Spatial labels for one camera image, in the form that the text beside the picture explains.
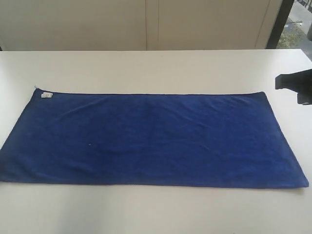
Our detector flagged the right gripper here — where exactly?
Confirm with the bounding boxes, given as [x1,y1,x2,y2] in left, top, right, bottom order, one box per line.
[275,69,312,105]

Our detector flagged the blue towel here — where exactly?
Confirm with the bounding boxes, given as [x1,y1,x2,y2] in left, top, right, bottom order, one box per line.
[0,89,309,189]

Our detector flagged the black window frame post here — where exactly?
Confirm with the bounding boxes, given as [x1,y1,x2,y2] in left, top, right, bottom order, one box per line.
[265,0,294,49]

